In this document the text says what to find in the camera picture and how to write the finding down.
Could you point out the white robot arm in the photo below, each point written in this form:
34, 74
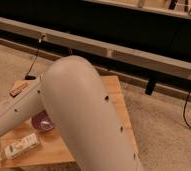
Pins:
74, 96

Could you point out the long metal rail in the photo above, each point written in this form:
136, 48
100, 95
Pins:
158, 63

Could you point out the white labelled bottle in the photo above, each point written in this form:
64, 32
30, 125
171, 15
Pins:
21, 146

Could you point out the wooden black brush block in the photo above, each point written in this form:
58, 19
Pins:
18, 87

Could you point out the purple ceramic bowl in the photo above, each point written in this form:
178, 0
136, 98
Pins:
42, 122

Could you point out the wooden table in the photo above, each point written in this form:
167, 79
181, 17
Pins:
53, 147

